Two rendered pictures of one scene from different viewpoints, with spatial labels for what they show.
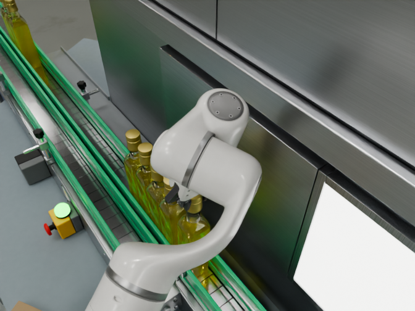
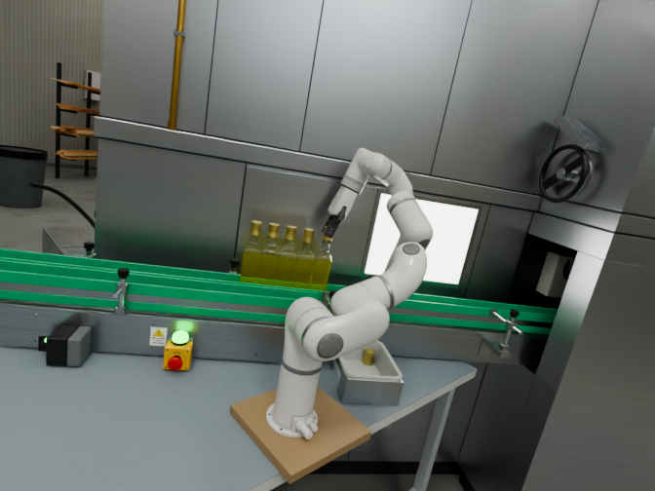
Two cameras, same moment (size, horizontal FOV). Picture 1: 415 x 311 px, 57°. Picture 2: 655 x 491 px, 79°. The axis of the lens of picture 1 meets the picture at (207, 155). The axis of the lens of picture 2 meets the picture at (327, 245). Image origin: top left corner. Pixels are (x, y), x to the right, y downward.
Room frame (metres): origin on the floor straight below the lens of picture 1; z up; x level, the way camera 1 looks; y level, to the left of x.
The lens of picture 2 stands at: (-0.05, 1.21, 1.42)
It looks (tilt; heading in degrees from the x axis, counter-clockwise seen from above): 13 degrees down; 294
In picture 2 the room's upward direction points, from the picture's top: 10 degrees clockwise
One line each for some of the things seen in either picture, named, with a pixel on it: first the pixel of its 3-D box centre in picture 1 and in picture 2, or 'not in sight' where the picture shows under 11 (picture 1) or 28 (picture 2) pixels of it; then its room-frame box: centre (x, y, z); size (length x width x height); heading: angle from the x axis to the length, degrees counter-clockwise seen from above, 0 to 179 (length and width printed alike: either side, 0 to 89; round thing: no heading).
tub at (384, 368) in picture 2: not in sight; (363, 368); (0.24, 0.13, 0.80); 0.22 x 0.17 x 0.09; 127
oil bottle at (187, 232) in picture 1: (193, 244); (318, 280); (0.48, 0.03, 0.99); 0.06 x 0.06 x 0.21; 37
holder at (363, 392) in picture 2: not in sight; (360, 365); (0.25, 0.11, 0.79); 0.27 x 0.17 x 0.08; 127
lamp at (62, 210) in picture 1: (62, 210); (180, 337); (0.69, 0.43, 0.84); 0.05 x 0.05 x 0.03
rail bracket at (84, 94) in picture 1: (91, 96); (91, 260); (1.12, 0.41, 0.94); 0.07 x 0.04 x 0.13; 127
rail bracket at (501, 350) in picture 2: not in sight; (501, 336); (-0.13, -0.26, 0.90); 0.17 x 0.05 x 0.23; 127
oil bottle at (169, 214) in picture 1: (176, 228); (300, 279); (0.53, 0.07, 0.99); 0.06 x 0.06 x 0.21; 36
